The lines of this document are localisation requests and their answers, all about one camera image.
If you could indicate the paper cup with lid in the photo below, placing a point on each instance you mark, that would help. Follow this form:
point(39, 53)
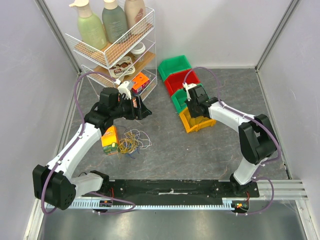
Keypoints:
point(138, 49)

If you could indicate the beige brown bottle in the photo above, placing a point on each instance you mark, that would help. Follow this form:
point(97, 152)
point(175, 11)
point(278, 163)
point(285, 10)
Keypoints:
point(135, 11)

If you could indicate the near green plastic bin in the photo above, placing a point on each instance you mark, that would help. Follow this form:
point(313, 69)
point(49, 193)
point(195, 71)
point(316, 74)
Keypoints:
point(179, 100)

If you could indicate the far green plastic bin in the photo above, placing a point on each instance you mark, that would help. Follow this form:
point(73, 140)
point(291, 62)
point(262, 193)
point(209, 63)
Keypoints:
point(173, 65)

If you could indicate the light green pump bottle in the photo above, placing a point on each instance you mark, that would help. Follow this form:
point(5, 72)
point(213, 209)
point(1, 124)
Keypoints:
point(89, 25)

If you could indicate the red plastic bin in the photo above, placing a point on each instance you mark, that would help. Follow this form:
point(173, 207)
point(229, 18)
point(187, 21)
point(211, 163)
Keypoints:
point(174, 81)

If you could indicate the dark green bottle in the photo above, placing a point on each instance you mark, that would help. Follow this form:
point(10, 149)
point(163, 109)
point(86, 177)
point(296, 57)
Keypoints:
point(114, 20)

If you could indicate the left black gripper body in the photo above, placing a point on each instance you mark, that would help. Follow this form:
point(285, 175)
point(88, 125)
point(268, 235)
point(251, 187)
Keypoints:
point(136, 112)

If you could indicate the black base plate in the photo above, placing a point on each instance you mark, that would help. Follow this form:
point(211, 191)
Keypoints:
point(125, 188)

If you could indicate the orange purple box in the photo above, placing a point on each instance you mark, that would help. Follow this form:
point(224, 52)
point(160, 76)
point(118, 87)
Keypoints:
point(140, 82)

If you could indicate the white wire shelf rack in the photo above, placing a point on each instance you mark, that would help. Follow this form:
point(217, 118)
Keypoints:
point(92, 59)

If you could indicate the yellow plastic bin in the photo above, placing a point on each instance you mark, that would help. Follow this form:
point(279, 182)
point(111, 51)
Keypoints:
point(195, 124)

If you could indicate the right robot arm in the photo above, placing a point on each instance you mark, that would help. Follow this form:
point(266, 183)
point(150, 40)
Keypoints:
point(256, 136)

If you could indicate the white slotted cable duct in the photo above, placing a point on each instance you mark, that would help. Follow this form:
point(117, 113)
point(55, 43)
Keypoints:
point(95, 203)

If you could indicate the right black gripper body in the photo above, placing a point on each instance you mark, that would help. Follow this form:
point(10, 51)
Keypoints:
point(191, 106)

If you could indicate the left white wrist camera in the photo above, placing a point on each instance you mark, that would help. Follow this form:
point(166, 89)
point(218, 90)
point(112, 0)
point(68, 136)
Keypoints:
point(125, 88)

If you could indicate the orange green juice carton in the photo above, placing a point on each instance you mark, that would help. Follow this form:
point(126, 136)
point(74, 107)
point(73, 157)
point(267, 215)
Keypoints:
point(109, 141)

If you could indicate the yogurt multipack carton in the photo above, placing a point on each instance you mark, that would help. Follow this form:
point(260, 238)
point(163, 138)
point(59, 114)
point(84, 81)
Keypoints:
point(124, 67)

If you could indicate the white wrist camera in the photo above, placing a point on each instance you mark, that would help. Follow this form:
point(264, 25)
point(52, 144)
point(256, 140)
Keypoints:
point(188, 87)
point(125, 88)

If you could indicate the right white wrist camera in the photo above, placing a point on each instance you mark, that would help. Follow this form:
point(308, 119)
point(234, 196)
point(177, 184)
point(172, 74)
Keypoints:
point(188, 87)

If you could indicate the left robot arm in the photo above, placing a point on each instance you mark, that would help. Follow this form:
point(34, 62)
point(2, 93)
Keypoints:
point(54, 183)

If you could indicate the green plastic bin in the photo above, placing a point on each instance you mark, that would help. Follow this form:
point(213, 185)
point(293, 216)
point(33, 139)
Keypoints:
point(173, 65)
point(179, 100)

